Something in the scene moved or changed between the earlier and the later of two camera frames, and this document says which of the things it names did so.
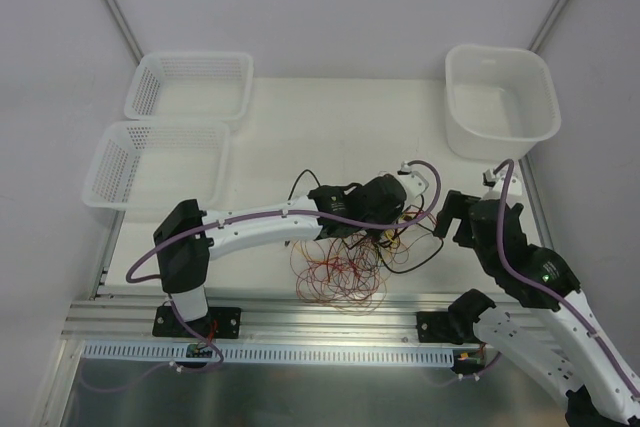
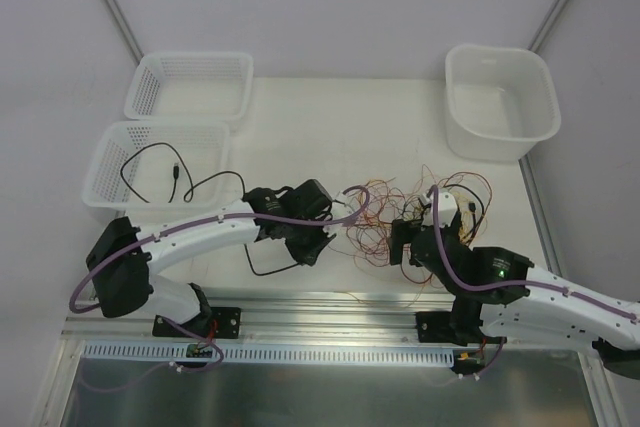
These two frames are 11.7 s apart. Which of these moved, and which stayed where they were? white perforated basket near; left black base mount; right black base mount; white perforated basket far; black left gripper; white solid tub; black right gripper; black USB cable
Moved: black right gripper; black USB cable; black left gripper
Stayed: white solid tub; right black base mount; white perforated basket far; white perforated basket near; left black base mount
